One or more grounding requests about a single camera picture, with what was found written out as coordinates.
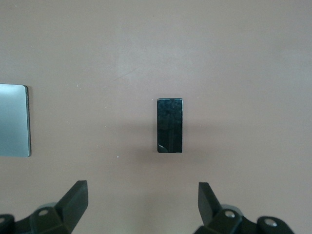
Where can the silver laptop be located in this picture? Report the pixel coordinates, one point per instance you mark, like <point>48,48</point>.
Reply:
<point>13,120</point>

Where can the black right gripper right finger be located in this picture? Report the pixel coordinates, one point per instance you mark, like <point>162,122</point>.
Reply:
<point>209,207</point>

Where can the black smartphone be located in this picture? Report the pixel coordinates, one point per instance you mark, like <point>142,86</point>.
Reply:
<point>169,125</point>

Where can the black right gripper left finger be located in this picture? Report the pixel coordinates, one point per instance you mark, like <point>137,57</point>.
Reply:
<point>73,204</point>

